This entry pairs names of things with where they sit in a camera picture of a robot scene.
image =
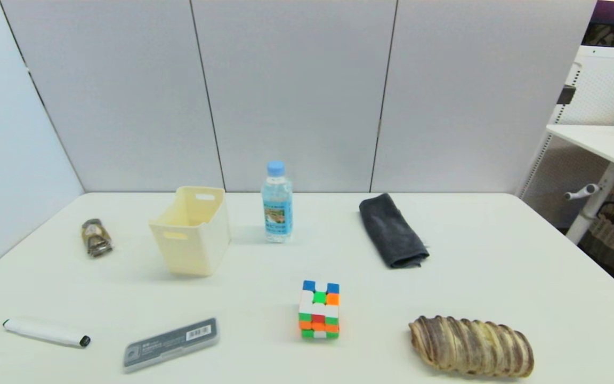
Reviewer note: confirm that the folded dark grey towel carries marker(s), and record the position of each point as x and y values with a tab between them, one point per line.
392	234

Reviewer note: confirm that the grey pencil case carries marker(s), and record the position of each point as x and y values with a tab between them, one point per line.
171	344

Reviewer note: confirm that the white marker black cap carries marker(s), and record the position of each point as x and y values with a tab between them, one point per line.
46	332

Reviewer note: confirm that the white side table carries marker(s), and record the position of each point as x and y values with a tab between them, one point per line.
605	141

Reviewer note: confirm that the clear water bottle blue label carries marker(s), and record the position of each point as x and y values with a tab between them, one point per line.
277	213

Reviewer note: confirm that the black clip on pegboard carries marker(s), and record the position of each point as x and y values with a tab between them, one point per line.
565	95

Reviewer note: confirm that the brown striped bread loaf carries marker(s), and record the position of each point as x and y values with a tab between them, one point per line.
472	346

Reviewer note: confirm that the cream plastic storage bin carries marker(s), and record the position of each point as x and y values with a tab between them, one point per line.
200	245

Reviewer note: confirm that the multicoloured puzzle cube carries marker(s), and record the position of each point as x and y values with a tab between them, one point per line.
318	312

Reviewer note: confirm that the small brown snack packet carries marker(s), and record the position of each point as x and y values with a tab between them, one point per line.
96	237

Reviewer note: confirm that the white pegboard panel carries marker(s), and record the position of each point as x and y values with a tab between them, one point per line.
605	85

